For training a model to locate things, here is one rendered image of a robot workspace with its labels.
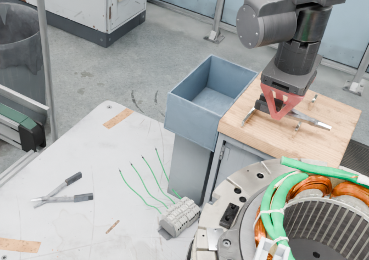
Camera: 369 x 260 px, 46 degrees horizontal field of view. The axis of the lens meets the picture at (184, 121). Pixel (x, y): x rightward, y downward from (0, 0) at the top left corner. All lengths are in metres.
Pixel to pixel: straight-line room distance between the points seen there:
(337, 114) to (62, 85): 1.97
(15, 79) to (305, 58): 1.53
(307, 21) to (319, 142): 0.22
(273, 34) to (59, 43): 2.46
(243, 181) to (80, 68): 2.20
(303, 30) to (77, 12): 2.41
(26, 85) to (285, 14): 1.59
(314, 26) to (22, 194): 0.67
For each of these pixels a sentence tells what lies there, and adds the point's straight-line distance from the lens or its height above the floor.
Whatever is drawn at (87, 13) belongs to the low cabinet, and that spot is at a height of 0.20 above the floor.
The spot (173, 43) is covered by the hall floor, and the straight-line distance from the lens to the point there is 3.03.
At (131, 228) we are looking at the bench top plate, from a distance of 0.91.
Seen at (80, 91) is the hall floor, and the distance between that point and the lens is 2.53.
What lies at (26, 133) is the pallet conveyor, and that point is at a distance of 1.17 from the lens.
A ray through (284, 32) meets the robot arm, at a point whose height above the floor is 1.26.
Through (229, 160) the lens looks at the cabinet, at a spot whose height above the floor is 0.98.
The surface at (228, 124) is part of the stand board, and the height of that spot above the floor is 1.06.
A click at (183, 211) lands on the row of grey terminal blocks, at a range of 0.89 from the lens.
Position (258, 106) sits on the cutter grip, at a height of 1.09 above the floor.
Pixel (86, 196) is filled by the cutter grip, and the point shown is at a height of 0.79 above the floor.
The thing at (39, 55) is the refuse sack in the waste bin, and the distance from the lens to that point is 2.00.
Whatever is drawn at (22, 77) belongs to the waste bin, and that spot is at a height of 0.38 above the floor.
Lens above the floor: 1.52
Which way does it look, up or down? 40 degrees down
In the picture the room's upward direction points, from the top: 9 degrees clockwise
